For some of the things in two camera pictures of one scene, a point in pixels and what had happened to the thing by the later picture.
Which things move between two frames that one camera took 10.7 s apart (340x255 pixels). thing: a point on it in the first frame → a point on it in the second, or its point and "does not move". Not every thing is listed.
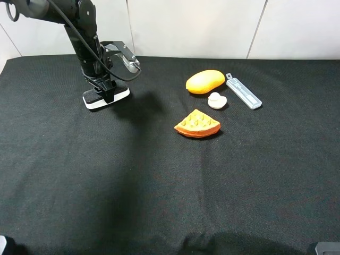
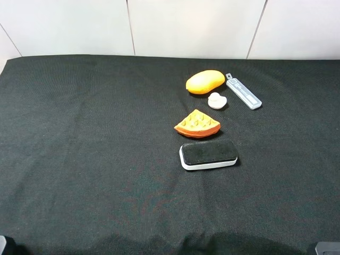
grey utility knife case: [249, 100] does not move
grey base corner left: [2, 244] does not move
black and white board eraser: [92, 98] → [206, 154]
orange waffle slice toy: [197, 124] does not move
